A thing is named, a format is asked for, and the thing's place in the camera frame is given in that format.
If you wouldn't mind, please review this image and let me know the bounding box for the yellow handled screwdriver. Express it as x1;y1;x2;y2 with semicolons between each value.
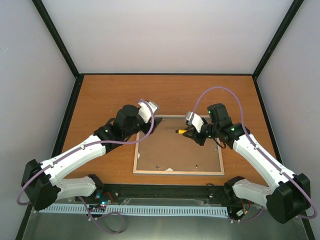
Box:
168;129;187;135

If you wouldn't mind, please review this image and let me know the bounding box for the blue wooden picture frame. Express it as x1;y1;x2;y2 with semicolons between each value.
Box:
133;115;225;176

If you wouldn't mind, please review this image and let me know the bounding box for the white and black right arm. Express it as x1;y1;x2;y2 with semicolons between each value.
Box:
183;103;311;224

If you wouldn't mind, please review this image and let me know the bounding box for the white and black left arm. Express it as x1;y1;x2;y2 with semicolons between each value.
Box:
21;100;162;211

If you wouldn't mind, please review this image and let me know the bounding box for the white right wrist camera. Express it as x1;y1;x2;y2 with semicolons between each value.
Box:
185;111;204;133

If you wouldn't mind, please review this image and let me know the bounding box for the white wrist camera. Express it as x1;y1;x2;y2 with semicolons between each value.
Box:
185;111;204;133
138;99;159;123

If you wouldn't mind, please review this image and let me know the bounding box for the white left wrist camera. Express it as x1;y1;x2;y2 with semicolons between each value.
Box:
138;99;159;123

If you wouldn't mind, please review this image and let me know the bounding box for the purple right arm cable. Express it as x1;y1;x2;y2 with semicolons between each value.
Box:
192;86;319;224

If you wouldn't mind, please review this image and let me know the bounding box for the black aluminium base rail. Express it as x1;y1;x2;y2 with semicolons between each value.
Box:
33;182;299;207

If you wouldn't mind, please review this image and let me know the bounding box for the light blue slotted cable duct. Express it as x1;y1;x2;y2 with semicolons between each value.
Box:
39;203;228;218

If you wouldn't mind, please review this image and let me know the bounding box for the black enclosure frame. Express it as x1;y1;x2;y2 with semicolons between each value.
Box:
14;0;317;240

